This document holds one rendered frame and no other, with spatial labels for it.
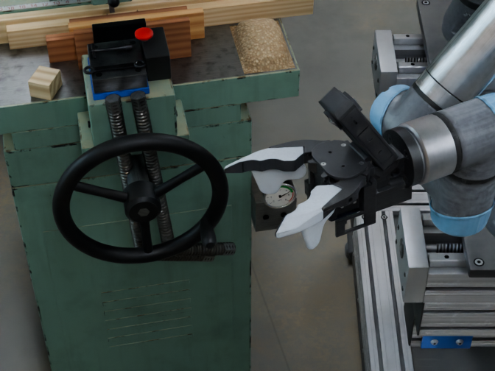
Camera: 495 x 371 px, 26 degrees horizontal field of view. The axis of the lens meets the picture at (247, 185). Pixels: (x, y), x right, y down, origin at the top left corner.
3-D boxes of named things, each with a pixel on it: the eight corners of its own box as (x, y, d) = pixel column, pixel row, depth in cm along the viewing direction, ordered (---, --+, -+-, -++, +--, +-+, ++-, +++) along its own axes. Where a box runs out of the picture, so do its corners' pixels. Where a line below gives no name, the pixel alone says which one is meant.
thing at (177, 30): (79, 70, 186) (74, 34, 180) (78, 65, 187) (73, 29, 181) (191, 57, 188) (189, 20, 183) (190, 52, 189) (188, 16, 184)
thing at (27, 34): (9, 49, 190) (6, 32, 187) (9, 43, 191) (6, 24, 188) (313, 14, 197) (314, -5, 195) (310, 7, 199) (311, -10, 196)
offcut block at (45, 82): (62, 84, 183) (60, 69, 181) (51, 101, 180) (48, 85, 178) (41, 79, 184) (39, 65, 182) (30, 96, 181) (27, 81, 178)
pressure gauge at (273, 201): (263, 218, 201) (264, 187, 195) (258, 203, 203) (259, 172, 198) (295, 213, 202) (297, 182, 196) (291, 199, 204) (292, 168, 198)
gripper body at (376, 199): (332, 241, 121) (423, 207, 125) (331, 180, 116) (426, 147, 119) (300, 204, 127) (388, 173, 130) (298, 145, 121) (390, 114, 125)
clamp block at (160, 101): (90, 147, 176) (85, 106, 170) (83, 96, 186) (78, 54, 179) (180, 135, 178) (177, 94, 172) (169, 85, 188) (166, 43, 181)
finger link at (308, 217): (301, 277, 114) (344, 228, 120) (300, 235, 110) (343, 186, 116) (276, 267, 116) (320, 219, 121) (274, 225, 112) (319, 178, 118)
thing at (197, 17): (72, 54, 189) (68, 27, 185) (71, 48, 190) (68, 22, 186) (205, 37, 192) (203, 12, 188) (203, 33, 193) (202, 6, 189)
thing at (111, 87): (93, 101, 171) (90, 73, 167) (87, 59, 178) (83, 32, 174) (174, 90, 173) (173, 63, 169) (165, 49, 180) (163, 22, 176)
